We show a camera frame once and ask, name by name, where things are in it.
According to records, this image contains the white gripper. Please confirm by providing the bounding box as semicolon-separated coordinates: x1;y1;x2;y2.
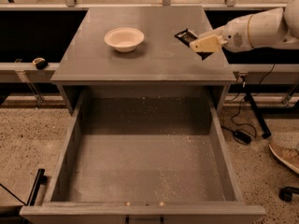
190;15;252;53

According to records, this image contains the black rxbar chocolate wrapper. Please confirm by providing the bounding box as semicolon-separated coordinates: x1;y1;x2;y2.
175;29;211;60

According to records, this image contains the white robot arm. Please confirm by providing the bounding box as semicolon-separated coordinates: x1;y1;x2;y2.
190;0;299;53

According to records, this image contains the grey cabinet counter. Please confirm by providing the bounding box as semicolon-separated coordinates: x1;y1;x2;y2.
50;5;236;116

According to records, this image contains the grey open top drawer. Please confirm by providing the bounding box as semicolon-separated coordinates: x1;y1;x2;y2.
21;91;265;224

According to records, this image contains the white paper bowl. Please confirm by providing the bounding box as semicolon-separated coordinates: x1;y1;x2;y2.
104;27;145;52

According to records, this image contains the black power adapter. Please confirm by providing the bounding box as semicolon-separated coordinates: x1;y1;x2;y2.
233;131;251;145

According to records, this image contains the black stand leg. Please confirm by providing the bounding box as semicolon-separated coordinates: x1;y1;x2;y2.
244;86;271;139

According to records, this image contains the tan sneaker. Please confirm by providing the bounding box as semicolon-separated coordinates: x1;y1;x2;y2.
269;143;299;174

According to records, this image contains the black caster wheel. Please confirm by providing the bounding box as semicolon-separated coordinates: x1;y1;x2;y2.
278;187;299;203

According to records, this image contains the black yellow tape measure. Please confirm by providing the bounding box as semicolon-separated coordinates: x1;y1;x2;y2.
33;58;48;70

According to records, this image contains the black cable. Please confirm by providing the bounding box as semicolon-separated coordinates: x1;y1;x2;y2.
221;63;277;142

